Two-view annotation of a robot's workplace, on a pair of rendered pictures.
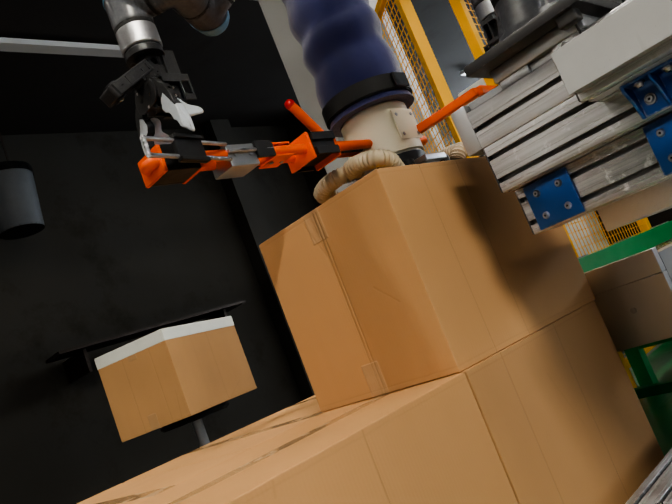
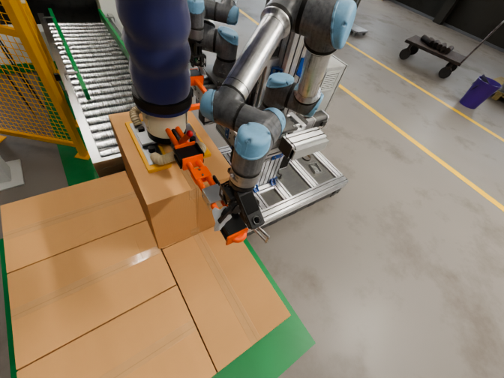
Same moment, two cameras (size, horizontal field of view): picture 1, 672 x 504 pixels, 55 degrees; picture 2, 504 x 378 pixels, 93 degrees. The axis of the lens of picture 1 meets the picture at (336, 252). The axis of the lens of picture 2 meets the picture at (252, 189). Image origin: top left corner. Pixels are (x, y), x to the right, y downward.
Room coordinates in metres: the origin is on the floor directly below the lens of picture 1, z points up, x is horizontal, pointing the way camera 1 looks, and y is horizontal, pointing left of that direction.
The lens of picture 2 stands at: (1.07, 0.61, 1.75)
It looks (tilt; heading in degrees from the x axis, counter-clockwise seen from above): 50 degrees down; 271
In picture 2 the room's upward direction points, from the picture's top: 16 degrees clockwise
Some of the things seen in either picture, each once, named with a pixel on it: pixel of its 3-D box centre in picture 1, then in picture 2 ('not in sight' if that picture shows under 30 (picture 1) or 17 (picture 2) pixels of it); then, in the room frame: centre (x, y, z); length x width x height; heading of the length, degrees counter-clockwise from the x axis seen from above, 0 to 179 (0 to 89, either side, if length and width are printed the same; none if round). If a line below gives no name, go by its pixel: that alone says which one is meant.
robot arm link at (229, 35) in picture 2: not in sight; (226, 42); (1.47, -0.83, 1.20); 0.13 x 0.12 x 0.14; 10
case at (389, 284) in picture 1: (432, 273); (172, 171); (1.53, -0.19, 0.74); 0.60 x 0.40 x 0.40; 136
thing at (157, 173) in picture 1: (171, 165); (231, 226); (1.11, 0.22, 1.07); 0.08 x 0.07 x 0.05; 136
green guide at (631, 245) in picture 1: (628, 247); (61, 46); (3.09, -1.29, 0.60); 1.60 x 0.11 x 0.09; 137
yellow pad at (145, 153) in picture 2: not in sight; (146, 141); (1.61, -0.14, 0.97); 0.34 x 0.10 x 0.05; 136
